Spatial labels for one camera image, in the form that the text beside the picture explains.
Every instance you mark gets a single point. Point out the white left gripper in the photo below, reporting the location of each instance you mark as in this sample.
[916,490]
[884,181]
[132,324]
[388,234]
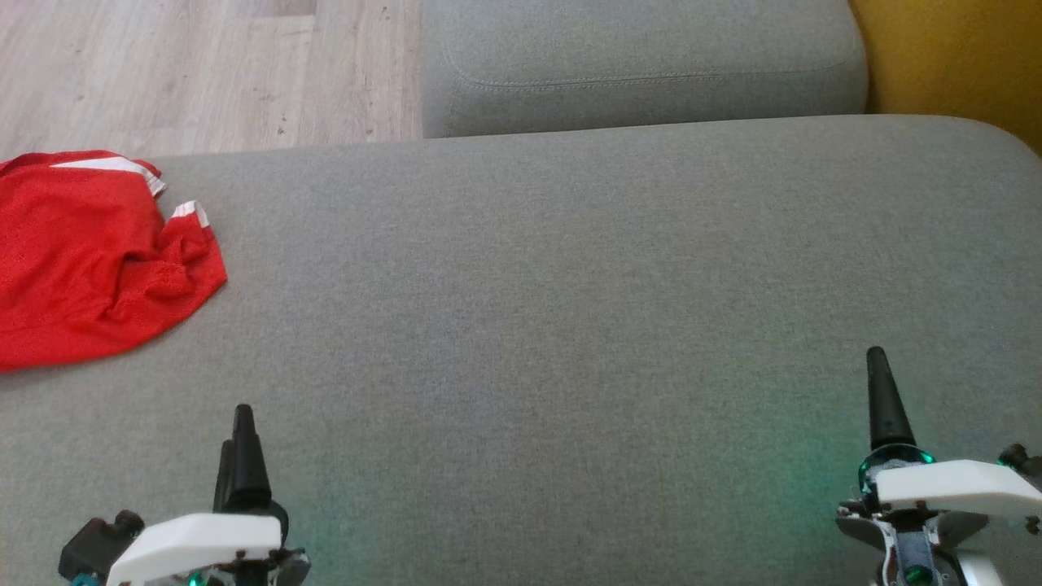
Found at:
[195,537]

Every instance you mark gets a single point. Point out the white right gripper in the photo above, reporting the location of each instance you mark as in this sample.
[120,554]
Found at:
[952,488]

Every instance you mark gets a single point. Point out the red shirt with white sleeves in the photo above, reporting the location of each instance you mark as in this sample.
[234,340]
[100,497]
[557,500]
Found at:
[57,244]

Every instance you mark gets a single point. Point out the mustard yellow panel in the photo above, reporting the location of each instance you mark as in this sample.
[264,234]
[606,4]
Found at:
[969,57]

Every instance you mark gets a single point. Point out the small grey sofa cushion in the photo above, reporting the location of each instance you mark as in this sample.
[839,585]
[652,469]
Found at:
[651,57]

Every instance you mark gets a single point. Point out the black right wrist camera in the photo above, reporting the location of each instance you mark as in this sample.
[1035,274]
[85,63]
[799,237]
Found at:
[1017,457]

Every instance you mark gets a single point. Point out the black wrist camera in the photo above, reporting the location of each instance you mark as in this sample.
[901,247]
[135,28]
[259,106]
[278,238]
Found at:
[1017,457]
[94,545]

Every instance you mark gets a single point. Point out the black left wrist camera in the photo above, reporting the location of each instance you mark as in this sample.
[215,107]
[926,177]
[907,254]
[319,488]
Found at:
[94,545]

